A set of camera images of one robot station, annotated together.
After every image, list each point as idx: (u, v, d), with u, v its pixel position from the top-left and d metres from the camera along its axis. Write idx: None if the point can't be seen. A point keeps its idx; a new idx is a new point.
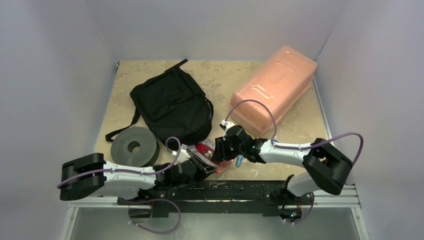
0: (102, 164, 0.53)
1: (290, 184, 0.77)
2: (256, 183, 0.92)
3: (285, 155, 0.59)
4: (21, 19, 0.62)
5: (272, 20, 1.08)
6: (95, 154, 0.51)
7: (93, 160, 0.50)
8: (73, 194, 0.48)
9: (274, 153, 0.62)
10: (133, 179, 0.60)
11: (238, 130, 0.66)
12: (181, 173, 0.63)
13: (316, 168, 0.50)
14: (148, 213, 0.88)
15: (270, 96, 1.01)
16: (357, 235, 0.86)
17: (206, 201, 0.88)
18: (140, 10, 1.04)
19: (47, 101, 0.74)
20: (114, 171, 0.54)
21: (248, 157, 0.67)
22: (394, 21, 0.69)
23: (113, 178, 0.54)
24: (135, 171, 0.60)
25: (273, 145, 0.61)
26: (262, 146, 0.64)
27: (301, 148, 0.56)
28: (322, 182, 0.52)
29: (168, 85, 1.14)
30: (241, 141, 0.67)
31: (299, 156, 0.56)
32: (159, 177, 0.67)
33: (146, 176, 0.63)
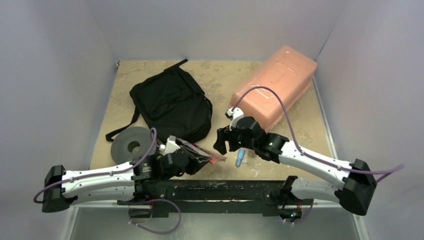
0: (62, 175, 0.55)
1: (296, 187, 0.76)
2: (256, 183, 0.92)
3: (316, 169, 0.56)
4: (21, 18, 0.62)
5: (272, 20, 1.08)
6: (54, 168, 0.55)
7: (53, 173, 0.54)
8: (48, 207, 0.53)
9: (299, 161, 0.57)
10: (104, 182, 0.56)
11: (252, 124, 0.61)
12: (172, 164, 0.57)
13: (355, 194, 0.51)
14: (148, 213, 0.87)
15: (270, 96, 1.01)
16: (357, 235, 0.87)
17: (206, 201, 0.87)
18: (140, 10, 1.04)
19: (47, 101, 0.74)
20: (74, 180, 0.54)
21: (262, 154, 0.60)
22: (394, 20, 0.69)
23: (75, 186, 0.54)
24: (102, 173, 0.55)
25: (302, 151, 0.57)
26: (285, 148, 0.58)
27: (341, 167, 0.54)
28: (351, 202, 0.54)
29: (167, 84, 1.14)
30: (255, 136, 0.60)
31: (335, 175, 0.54)
32: (145, 169, 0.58)
33: (119, 175, 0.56)
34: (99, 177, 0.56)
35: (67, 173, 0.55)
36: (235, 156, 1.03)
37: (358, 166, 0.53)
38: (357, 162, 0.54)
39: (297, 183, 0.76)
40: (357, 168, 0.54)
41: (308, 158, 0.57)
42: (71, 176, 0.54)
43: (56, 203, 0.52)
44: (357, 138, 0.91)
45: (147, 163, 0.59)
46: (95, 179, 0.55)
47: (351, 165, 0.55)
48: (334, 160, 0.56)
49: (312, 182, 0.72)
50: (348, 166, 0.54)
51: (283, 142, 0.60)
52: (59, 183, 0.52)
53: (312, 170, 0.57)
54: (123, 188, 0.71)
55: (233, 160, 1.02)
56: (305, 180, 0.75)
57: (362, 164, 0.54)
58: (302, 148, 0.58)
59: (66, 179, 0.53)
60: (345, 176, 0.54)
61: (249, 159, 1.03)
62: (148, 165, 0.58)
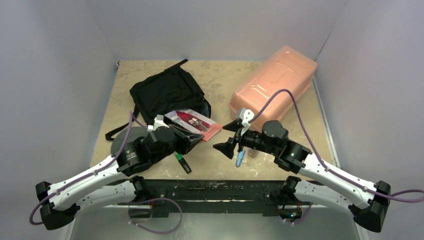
0: (47, 190, 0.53)
1: (301, 192, 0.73)
2: (256, 183, 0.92)
3: (340, 187, 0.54)
4: (21, 20, 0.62)
5: (272, 20, 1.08)
6: (38, 185, 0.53)
7: (39, 191, 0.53)
8: (48, 224, 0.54)
9: (323, 177, 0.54)
10: (91, 183, 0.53)
11: (282, 133, 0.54)
12: (157, 141, 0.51)
13: (379, 217, 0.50)
14: (148, 213, 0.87)
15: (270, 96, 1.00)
16: (357, 235, 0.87)
17: (206, 201, 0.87)
18: (140, 10, 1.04)
19: (47, 101, 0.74)
20: (60, 191, 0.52)
21: (282, 165, 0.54)
22: (394, 20, 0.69)
23: (63, 197, 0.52)
24: (85, 175, 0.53)
25: (327, 168, 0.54)
26: (307, 161, 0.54)
27: (367, 189, 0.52)
28: (369, 222, 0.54)
29: (167, 84, 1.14)
30: (281, 146, 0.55)
31: (360, 195, 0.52)
32: (130, 155, 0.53)
33: (103, 171, 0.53)
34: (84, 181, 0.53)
35: (51, 187, 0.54)
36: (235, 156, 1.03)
37: (383, 190, 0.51)
38: (382, 185, 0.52)
39: (301, 187, 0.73)
40: (382, 191, 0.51)
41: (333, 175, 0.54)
42: (56, 189, 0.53)
43: (53, 217, 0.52)
44: (357, 138, 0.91)
45: (130, 149, 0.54)
46: (81, 183, 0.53)
47: (375, 187, 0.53)
48: (359, 180, 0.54)
49: (318, 189, 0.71)
50: (373, 187, 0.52)
51: (304, 154, 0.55)
52: (46, 199, 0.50)
53: (335, 187, 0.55)
54: (123, 189, 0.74)
55: (233, 159, 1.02)
56: (311, 185, 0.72)
57: (386, 187, 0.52)
58: (326, 164, 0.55)
59: (51, 193, 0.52)
60: (370, 197, 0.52)
61: (249, 159, 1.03)
62: (132, 150, 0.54)
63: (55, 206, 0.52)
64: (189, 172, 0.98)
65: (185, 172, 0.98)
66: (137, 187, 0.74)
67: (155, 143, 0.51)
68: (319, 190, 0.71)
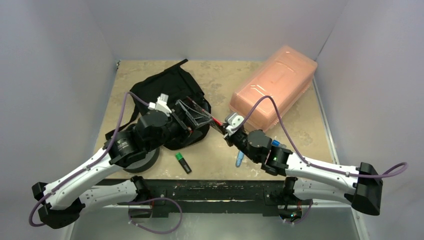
0: (43, 191, 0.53)
1: (300, 191, 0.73)
2: (256, 183, 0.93)
3: (325, 178, 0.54)
4: (21, 19, 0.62)
5: (272, 20, 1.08)
6: (33, 187, 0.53)
7: (34, 193, 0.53)
8: (52, 223, 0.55)
9: (306, 172, 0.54)
10: (85, 178, 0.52)
11: (266, 142, 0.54)
12: (149, 126, 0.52)
13: (367, 199, 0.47)
14: (148, 213, 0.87)
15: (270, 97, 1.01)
16: (357, 235, 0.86)
17: (206, 201, 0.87)
18: (140, 11, 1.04)
19: (47, 101, 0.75)
20: (55, 191, 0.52)
21: (267, 170, 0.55)
22: (393, 20, 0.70)
23: (59, 196, 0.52)
24: (78, 172, 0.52)
25: (308, 163, 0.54)
26: (290, 162, 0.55)
27: (350, 173, 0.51)
28: (364, 207, 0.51)
29: (168, 84, 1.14)
30: (266, 154, 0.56)
31: (344, 181, 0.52)
32: (121, 145, 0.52)
33: (96, 166, 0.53)
34: (78, 177, 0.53)
35: (47, 188, 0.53)
36: (235, 156, 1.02)
37: (365, 170, 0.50)
38: (363, 166, 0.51)
39: (298, 186, 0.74)
40: (364, 172, 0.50)
41: (315, 168, 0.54)
42: (51, 189, 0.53)
43: (53, 217, 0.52)
44: (357, 138, 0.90)
45: (121, 139, 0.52)
46: (75, 179, 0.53)
47: (357, 170, 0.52)
48: (341, 166, 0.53)
49: (315, 184, 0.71)
50: (355, 171, 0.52)
51: (285, 155, 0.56)
52: (41, 200, 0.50)
53: (320, 180, 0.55)
54: (125, 188, 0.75)
55: (233, 159, 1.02)
56: (308, 182, 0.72)
57: (368, 167, 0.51)
58: (307, 159, 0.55)
59: (47, 194, 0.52)
60: (354, 181, 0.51)
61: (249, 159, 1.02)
62: (123, 140, 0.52)
63: (52, 206, 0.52)
64: (189, 172, 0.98)
65: (186, 172, 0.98)
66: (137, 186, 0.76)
67: (148, 129, 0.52)
68: (316, 185, 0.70)
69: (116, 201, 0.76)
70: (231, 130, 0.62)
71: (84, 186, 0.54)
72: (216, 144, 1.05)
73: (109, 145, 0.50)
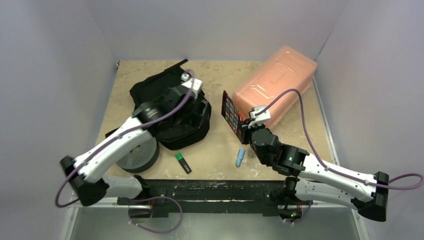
0: (73, 163, 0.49)
1: (302, 192, 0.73)
2: (256, 183, 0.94)
3: (342, 184, 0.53)
4: (21, 19, 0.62)
5: (272, 20, 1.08)
6: (61, 161, 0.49)
7: (63, 167, 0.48)
8: (81, 200, 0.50)
9: (323, 176, 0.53)
10: (118, 147, 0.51)
11: (272, 140, 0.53)
12: (183, 95, 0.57)
13: (383, 208, 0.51)
14: (148, 213, 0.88)
15: (272, 97, 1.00)
16: (357, 235, 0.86)
17: (206, 201, 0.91)
18: (140, 11, 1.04)
19: (47, 101, 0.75)
20: (87, 161, 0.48)
21: (281, 171, 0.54)
22: (394, 20, 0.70)
23: (93, 167, 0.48)
24: (111, 139, 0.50)
25: (326, 167, 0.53)
26: (307, 163, 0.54)
27: (369, 182, 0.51)
28: (375, 213, 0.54)
29: (168, 84, 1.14)
30: (275, 153, 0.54)
31: (363, 189, 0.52)
32: (150, 113, 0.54)
33: (128, 133, 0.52)
34: (110, 147, 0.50)
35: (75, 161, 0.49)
36: (234, 156, 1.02)
37: (382, 180, 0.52)
38: (380, 175, 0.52)
39: (301, 187, 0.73)
40: (382, 182, 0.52)
41: (333, 173, 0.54)
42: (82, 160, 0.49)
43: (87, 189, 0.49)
44: (357, 138, 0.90)
45: (149, 108, 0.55)
46: (108, 148, 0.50)
47: (375, 178, 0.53)
48: (359, 174, 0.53)
49: (319, 187, 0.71)
50: (373, 179, 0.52)
51: (302, 156, 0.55)
52: (74, 172, 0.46)
53: (338, 185, 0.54)
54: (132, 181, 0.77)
55: (233, 159, 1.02)
56: (312, 185, 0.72)
57: (385, 177, 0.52)
58: (325, 163, 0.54)
59: (80, 165, 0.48)
60: (373, 190, 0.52)
61: (249, 159, 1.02)
62: (151, 108, 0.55)
63: (87, 177, 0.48)
64: (189, 172, 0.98)
65: (185, 172, 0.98)
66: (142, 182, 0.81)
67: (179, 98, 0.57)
68: (319, 188, 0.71)
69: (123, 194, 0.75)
70: (255, 117, 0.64)
71: (116, 154, 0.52)
72: (216, 144, 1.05)
73: (157, 120, 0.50)
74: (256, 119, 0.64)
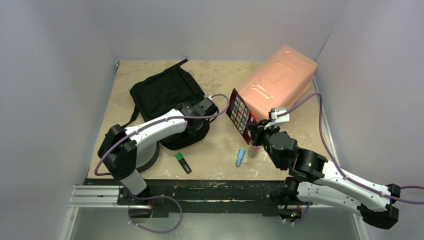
0: (125, 131, 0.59)
1: (304, 194, 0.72)
2: (256, 183, 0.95)
3: (358, 194, 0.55)
4: (21, 19, 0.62)
5: (272, 20, 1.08)
6: (113, 128, 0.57)
7: (114, 132, 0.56)
8: (119, 167, 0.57)
9: (341, 185, 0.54)
10: (163, 127, 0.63)
11: (291, 144, 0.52)
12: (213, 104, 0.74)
13: (395, 220, 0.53)
14: (148, 213, 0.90)
15: (270, 96, 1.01)
16: (357, 235, 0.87)
17: (206, 201, 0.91)
18: (140, 11, 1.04)
19: (47, 100, 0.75)
20: (139, 132, 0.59)
21: (299, 176, 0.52)
22: (394, 20, 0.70)
23: (142, 137, 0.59)
24: (160, 119, 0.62)
25: (346, 176, 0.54)
26: (326, 170, 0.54)
27: (384, 194, 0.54)
28: (381, 223, 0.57)
29: (168, 84, 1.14)
30: (293, 157, 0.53)
31: (378, 200, 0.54)
32: (189, 109, 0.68)
33: (173, 119, 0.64)
34: (157, 125, 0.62)
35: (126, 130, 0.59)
36: (235, 156, 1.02)
37: (396, 193, 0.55)
38: (394, 187, 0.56)
39: (303, 188, 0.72)
40: (395, 194, 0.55)
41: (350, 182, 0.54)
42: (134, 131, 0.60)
43: (131, 156, 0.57)
44: (357, 138, 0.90)
45: (188, 105, 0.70)
46: (155, 126, 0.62)
47: (389, 190, 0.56)
48: (374, 185, 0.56)
49: (322, 190, 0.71)
50: (387, 191, 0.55)
51: (320, 163, 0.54)
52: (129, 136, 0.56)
53: (352, 193, 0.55)
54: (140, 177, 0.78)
55: (233, 159, 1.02)
56: (315, 187, 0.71)
57: (398, 189, 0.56)
58: (344, 172, 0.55)
59: (132, 133, 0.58)
60: (386, 202, 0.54)
61: (249, 159, 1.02)
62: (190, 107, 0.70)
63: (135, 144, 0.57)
64: (189, 172, 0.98)
65: (186, 172, 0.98)
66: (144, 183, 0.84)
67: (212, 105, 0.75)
68: (323, 191, 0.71)
69: (132, 184, 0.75)
70: (275, 118, 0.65)
71: (159, 133, 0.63)
72: (216, 145, 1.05)
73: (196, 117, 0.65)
74: (275, 120, 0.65)
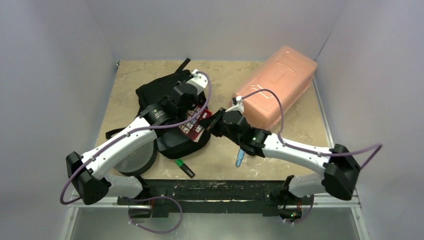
0: (81, 158, 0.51)
1: (293, 186, 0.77)
2: (256, 183, 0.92)
3: (298, 158, 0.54)
4: (21, 20, 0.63)
5: (272, 20, 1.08)
6: (68, 157, 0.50)
7: (71, 161, 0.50)
8: (87, 195, 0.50)
9: (281, 152, 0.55)
10: (125, 145, 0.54)
11: (240, 120, 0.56)
12: (183, 95, 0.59)
13: (337, 179, 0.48)
14: (147, 213, 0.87)
15: (261, 91, 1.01)
16: (357, 235, 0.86)
17: (206, 201, 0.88)
18: (140, 11, 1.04)
19: (48, 100, 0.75)
20: (95, 157, 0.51)
21: (247, 150, 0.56)
22: (393, 20, 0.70)
23: (100, 162, 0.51)
24: (119, 137, 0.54)
25: (283, 142, 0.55)
26: (267, 141, 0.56)
27: (321, 153, 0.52)
28: (337, 192, 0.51)
29: (170, 80, 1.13)
30: (242, 132, 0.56)
31: (316, 162, 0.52)
32: (157, 114, 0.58)
33: (136, 131, 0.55)
34: (117, 144, 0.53)
35: (84, 156, 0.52)
36: (234, 156, 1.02)
37: (337, 150, 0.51)
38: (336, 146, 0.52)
39: (292, 183, 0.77)
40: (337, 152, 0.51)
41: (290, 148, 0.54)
42: (91, 155, 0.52)
43: (95, 183, 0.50)
44: (357, 137, 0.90)
45: (156, 109, 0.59)
46: (115, 146, 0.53)
47: (331, 150, 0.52)
48: (315, 147, 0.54)
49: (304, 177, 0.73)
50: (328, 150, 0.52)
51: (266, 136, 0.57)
52: (84, 166, 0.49)
53: (296, 160, 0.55)
54: (135, 180, 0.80)
55: (233, 159, 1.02)
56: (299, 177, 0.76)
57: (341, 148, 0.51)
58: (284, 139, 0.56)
59: (88, 160, 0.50)
60: (326, 161, 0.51)
61: (249, 159, 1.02)
62: (158, 110, 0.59)
63: (93, 172, 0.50)
64: (193, 176, 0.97)
65: (189, 176, 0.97)
66: (144, 185, 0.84)
67: (182, 97, 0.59)
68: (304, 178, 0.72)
69: (123, 194, 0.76)
70: (235, 105, 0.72)
71: (123, 152, 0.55)
72: (216, 145, 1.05)
73: (162, 127, 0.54)
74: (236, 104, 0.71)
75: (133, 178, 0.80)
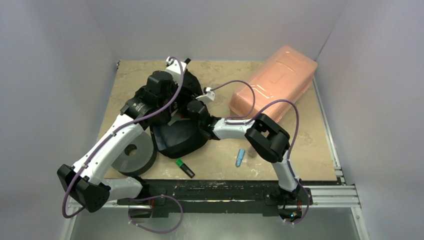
0: (73, 169, 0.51)
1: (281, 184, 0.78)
2: (256, 183, 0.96)
3: (235, 131, 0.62)
4: (21, 20, 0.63)
5: (272, 20, 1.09)
6: (60, 170, 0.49)
7: (64, 174, 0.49)
8: (90, 202, 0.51)
9: (224, 129, 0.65)
10: (113, 146, 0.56)
11: (201, 109, 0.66)
12: (159, 82, 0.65)
13: (253, 139, 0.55)
14: (148, 213, 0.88)
15: (261, 91, 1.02)
16: (357, 235, 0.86)
17: (206, 201, 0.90)
18: (140, 11, 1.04)
19: (48, 100, 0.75)
20: (88, 164, 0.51)
21: (204, 134, 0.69)
22: (393, 21, 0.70)
23: (94, 168, 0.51)
24: (106, 138, 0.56)
25: (225, 121, 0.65)
26: (218, 123, 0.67)
27: (246, 122, 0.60)
28: (266, 154, 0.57)
29: None
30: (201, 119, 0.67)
31: (243, 129, 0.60)
32: (138, 107, 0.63)
33: (121, 129, 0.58)
34: (106, 147, 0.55)
35: (75, 166, 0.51)
36: (235, 156, 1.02)
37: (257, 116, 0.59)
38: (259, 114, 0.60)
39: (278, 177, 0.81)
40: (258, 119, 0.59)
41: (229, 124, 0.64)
42: (81, 164, 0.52)
43: (94, 189, 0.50)
44: (357, 137, 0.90)
45: (136, 103, 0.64)
46: (104, 149, 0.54)
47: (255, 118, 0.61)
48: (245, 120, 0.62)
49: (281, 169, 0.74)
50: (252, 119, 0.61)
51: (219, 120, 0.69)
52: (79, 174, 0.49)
53: (237, 135, 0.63)
54: (134, 180, 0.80)
55: (233, 159, 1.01)
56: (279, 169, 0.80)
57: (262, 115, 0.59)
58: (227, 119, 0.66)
59: (81, 169, 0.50)
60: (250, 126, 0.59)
61: (249, 159, 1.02)
62: (138, 103, 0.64)
63: (90, 179, 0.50)
64: (193, 176, 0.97)
65: (189, 176, 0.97)
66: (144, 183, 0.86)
67: (159, 85, 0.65)
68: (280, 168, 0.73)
69: (124, 196, 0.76)
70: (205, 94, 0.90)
71: (113, 153, 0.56)
72: (216, 145, 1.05)
73: (145, 116, 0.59)
74: (206, 94, 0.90)
75: (132, 178, 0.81)
